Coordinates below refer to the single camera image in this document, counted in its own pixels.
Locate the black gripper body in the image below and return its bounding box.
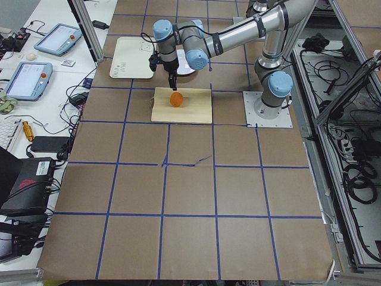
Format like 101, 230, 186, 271
161, 55, 179, 78

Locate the orange fruit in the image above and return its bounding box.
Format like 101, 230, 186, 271
170, 92, 184, 107

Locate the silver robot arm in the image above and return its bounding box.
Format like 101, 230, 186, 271
149, 1, 315, 108

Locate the cream bear tray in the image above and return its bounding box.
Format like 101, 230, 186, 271
110, 37, 154, 79

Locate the white round plate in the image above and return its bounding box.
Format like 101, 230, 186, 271
176, 49, 196, 76

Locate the wooden cutting board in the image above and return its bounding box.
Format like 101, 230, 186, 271
151, 87, 213, 124

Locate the far teach pendant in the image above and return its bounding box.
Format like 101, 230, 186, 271
34, 23, 82, 56

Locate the teach pendant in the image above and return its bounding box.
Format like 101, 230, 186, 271
34, 23, 82, 56
5, 62, 52, 101

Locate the near teach pendant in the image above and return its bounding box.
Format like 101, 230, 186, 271
5, 62, 52, 101

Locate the black power adapter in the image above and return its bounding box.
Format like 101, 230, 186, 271
30, 136, 69, 153

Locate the gold cylindrical tool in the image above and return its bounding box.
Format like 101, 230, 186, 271
23, 121, 35, 142

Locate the white keyboard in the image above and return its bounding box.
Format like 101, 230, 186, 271
0, 119, 22, 151

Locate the black computer box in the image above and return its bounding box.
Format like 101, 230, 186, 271
1, 157, 55, 217

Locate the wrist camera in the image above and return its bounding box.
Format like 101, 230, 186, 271
149, 51, 162, 72

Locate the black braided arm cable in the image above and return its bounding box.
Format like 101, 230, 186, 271
140, 32, 158, 56

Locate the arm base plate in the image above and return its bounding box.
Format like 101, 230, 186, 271
243, 91, 293, 128

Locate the aluminium frame post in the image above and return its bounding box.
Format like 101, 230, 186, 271
67, 0, 104, 64

